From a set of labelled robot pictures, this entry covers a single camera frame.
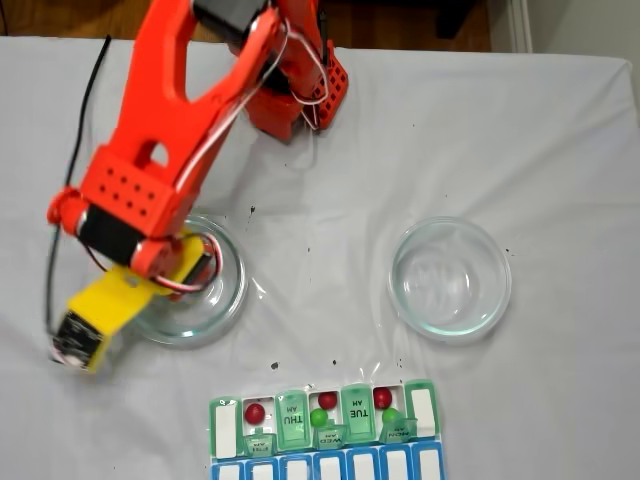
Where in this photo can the green blue weekly pill organizer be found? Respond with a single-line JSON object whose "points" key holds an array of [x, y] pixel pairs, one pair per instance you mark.
{"points": [[290, 425]]}

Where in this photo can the green round candy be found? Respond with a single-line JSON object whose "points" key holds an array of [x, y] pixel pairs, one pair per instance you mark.
{"points": [[318, 417], [391, 416]]}

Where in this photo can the white tablecloth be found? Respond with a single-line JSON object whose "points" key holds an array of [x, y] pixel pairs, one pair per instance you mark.
{"points": [[500, 125]]}

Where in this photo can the yellow camera mount with board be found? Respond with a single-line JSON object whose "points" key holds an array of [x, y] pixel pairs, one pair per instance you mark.
{"points": [[110, 305]]}

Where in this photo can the red round candy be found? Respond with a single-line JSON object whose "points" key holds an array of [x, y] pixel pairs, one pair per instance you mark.
{"points": [[254, 413], [327, 400], [382, 397]]}

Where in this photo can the white wall trim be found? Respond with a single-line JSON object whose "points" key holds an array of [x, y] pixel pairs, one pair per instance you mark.
{"points": [[517, 25]]}

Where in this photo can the glass bowl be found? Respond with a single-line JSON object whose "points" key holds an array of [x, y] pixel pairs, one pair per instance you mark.
{"points": [[225, 310], [450, 280]]}

